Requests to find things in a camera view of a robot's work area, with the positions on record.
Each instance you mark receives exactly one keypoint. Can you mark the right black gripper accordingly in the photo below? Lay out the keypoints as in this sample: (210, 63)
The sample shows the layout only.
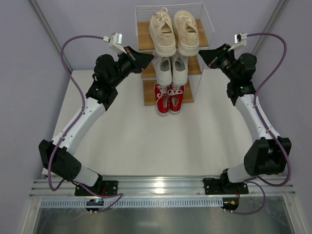
(218, 57)

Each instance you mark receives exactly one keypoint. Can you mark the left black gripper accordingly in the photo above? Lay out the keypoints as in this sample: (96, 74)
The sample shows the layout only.
(131, 59)

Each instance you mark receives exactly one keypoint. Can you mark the white sneaker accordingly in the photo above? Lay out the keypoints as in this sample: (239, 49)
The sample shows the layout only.
(179, 69)
(162, 67)

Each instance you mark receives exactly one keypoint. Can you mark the beige sneaker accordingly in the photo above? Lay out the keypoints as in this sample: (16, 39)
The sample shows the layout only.
(185, 29)
(162, 34)

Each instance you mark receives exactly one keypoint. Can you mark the red canvas sneaker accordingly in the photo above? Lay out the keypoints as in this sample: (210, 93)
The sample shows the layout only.
(161, 96)
(175, 94)

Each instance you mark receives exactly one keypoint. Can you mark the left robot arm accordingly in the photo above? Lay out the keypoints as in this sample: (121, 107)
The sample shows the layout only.
(57, 155)

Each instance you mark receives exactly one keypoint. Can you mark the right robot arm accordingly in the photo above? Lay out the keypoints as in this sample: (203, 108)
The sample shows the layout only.
(240, 77)

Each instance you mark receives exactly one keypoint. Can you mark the white wire shoe shelf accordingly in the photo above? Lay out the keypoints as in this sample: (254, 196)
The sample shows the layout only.
(195, 63)

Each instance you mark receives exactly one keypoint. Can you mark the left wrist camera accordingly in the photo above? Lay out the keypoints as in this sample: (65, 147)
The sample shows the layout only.
(115, 43)

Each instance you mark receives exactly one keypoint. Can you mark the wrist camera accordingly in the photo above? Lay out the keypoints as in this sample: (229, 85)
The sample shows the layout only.
(240, 41)
(115, 43)

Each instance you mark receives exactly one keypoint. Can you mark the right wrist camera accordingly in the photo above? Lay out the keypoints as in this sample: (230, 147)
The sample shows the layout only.
(240, 41)

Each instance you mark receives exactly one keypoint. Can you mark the right corner aluminium post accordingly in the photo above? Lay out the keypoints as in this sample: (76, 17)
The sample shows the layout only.
(262, 17)

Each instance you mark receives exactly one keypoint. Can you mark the corner aluminium post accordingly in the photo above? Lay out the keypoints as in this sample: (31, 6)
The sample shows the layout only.
(262, 17)
(45, 24)

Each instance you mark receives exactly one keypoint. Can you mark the left corner aluminium post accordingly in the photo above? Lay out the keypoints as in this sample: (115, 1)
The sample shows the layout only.
(45, 24)

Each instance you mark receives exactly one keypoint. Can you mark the aluminium mounting rail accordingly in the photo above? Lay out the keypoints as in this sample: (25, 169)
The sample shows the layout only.
(149, 186)

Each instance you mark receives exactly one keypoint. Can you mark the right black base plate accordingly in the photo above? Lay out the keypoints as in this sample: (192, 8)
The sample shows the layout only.
(213, 186)

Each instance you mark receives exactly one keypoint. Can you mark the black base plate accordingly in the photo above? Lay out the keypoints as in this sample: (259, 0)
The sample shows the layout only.
(213, 186)
(102, 188)

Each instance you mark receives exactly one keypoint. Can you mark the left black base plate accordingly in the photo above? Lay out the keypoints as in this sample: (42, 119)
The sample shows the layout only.
(102, 188)

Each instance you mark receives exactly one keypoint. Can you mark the white slotted cable duct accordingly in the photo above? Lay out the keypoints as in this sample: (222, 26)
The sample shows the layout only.
(134, 202)

